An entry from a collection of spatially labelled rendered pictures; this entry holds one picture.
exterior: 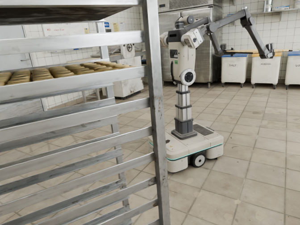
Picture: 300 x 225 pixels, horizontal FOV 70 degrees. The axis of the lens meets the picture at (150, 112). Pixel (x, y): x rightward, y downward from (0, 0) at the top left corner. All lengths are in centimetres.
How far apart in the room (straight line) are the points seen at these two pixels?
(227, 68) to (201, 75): 58
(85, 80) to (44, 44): 11
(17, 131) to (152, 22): 41
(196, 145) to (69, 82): 167
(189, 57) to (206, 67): 316
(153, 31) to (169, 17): 481
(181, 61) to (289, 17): 407
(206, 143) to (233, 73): 332
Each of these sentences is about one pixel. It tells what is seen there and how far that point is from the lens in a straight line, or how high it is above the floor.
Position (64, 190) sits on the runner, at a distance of 64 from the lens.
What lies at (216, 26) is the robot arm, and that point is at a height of 128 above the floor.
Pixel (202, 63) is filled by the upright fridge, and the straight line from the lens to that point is 512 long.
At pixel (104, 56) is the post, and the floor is 117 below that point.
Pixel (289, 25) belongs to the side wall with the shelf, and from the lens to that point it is 574.
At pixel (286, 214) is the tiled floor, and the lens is 190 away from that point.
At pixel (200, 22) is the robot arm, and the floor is 133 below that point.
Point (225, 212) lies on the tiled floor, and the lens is 178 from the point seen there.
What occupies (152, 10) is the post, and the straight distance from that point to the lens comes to 57.
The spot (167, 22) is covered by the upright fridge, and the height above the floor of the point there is 154.
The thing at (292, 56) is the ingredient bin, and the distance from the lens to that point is 510.
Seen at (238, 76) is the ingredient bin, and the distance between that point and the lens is 525.
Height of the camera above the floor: 122
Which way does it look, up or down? 19 degrees down
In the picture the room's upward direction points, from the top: 5 degrees counter-clockwise
